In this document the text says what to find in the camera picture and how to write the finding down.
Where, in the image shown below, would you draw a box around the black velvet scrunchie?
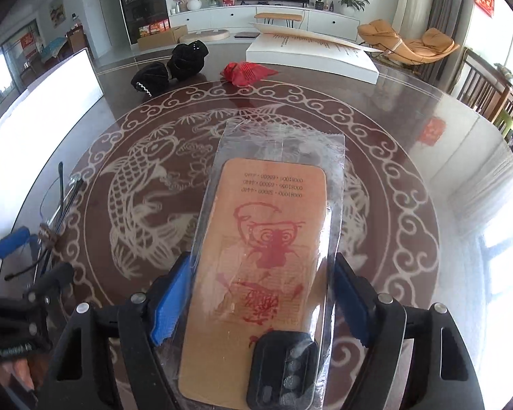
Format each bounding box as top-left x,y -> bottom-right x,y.
168,39 -> 210,81

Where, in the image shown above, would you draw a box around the dark glass display cabinet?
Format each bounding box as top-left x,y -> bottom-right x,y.
114,0 -> 172,46

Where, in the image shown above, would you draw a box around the white panel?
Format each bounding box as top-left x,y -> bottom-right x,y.
0,48 -> 104,167

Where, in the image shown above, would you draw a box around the clear frame eyeglasses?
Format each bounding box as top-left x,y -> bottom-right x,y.
4,161 -> 88,283

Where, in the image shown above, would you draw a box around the table with blue cloth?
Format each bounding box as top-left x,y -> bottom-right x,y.
38,36 -> 70,63

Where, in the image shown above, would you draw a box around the white television cabinet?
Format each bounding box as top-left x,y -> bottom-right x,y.
168,5 -> 362,40

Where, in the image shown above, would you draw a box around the large leafy potted plant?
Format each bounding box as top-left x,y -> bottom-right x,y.
331,0 -> 370,15

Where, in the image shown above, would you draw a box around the red pouch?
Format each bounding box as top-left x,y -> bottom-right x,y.
220,62 -> 279,88

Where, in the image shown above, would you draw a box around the black scrunchie with white trim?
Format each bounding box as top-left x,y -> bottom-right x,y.
130,62 -> 172,97

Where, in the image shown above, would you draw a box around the wooden chair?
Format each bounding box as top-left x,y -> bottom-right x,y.
453,47 -> 513,125

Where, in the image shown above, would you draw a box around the round wooden board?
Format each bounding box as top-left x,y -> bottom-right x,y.
187,28 -> 231,44

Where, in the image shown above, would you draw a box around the brown hair tie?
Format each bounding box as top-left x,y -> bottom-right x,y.
40,222 -> 63,247

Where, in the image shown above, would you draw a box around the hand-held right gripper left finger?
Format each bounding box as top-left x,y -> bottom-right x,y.
38,254 -> 193,410

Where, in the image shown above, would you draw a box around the white box with open lid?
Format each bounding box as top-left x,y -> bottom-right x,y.
246,23 -> 385,85

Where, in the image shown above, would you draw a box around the cardboard box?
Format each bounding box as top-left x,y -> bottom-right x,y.
137,23 -> 189,51

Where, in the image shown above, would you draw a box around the framed wall picture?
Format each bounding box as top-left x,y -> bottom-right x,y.
49,0 -> 67,29

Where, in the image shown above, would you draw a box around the wooden stool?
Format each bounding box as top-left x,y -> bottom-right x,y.
254,11 -> 304,29

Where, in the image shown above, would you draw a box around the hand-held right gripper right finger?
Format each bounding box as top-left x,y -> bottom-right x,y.
333,254 -> 486,410

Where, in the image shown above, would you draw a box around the person's left hand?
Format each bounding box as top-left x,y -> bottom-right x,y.
6,356 -> 38,394

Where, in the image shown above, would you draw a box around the grey curtain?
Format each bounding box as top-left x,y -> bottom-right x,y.
427,0 -> 472,47

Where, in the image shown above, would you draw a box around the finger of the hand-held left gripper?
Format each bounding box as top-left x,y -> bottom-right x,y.
23,262 -> 76,305
0,227 -> 31,265

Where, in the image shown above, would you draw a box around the phone case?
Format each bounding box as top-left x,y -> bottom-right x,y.
154,120 -> 347,410

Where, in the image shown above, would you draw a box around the orange lounge chair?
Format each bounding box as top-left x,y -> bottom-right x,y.
399,28 -> 461,68
358,19 -> 411,58

